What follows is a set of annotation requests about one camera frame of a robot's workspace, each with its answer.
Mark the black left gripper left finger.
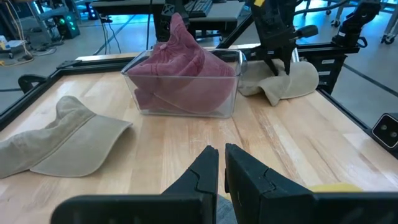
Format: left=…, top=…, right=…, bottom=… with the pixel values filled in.
left=50, top=145, right=220, bottom=224

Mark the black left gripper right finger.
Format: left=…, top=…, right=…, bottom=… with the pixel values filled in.
left=224, top=142, right=398, bottom=224

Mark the black diagonal frame brace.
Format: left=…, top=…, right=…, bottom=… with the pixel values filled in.
left=216, top=14, right=255, bottom=50

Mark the black mount box with labels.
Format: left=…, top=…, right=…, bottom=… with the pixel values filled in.
left=297, top=42, right=365, bottom=95

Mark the grey desk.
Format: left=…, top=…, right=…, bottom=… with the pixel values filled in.
left=90, top=0, right=246, bottom=34

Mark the black keyboard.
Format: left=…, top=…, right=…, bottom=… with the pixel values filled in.
left=184, top=0, right=214, bottom=19

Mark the clear plastic container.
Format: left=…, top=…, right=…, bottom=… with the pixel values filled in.
left=120, top=48, right=244, bottom=119

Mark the black depth camera box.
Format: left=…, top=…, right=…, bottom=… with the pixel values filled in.
left=371, top=112, right=398, bottom=151

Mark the maroon cap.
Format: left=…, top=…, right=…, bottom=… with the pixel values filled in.
left=133, top=76, right=238, bottom=115
left=126, top=12, right=237, bottom=94

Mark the black rounded clamp handle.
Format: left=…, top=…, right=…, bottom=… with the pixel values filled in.
left=17, top=73, right=48, bottom=95

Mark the black table border frame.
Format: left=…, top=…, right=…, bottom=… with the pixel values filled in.
left=0, top=43, right=398, bottom=153

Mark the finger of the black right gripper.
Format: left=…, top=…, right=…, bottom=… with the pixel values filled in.
left=280, top=46, right=295, bottom=77
left=263, top=55, right=280, bottom=77

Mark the yellow plastic container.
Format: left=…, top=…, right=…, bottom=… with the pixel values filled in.
left=307, top=182, right=364, bottom=194

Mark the grey cloth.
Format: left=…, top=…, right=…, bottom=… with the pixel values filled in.
left=216, top=195, right=239, bottom=224

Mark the black computer with green lights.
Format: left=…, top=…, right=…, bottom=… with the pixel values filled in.
left=52, top=11, right=81, bottom=40

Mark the beige cap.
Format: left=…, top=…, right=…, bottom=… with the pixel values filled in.
left=238, top=58, right=320, bottom=107
left=0, top=95, right=134, bottom=180

